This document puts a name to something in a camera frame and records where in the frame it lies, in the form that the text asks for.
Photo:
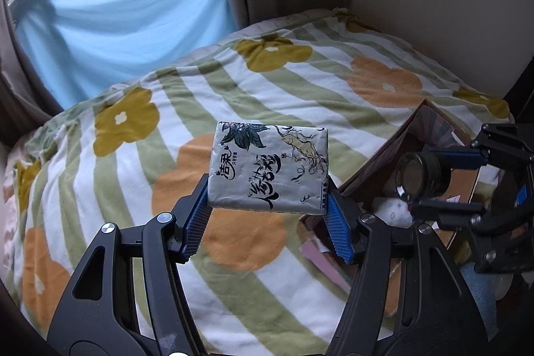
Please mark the black and white tissue pack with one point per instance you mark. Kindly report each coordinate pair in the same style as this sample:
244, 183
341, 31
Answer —
271, 164

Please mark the pale blue fabric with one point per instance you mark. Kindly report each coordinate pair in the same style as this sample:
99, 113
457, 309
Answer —
475, 293

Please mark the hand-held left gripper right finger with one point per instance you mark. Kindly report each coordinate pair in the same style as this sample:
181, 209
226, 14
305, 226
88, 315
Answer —
340, 231

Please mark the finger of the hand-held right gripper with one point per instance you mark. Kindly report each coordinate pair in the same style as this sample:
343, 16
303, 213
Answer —
446, 211
459, 158

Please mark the pink patterned bed sheet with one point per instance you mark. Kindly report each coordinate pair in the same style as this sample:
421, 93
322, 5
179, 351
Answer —
6, 214

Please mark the white patterned sock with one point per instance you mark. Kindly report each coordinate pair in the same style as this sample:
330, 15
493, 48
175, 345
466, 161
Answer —
392, 212

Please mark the light blue cloth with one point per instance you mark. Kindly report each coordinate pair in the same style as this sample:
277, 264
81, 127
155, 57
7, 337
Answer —
125, 14

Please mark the pink cardboard box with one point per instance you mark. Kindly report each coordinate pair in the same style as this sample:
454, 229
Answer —
421, 122

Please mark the small black jar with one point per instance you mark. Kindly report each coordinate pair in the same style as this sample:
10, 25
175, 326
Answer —
421, 174

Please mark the floral striped blanket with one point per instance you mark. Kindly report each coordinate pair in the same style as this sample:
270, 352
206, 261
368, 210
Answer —
208, 89

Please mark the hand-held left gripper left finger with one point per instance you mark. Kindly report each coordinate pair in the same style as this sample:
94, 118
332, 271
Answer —
196, 222

